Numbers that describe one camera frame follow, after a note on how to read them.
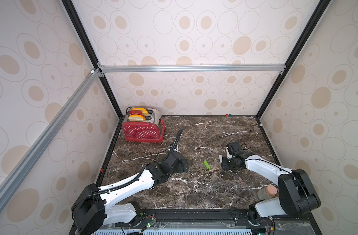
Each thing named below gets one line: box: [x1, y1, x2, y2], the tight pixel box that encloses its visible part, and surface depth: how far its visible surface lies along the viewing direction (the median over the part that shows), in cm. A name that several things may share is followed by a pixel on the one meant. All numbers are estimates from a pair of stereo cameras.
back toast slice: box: [131, 107, 149, 116], surface depth 95 cm
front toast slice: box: [128, 114, 146, 122], surface depth 94 cm
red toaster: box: [122, 107, 166, 143], surface depth 98 cm
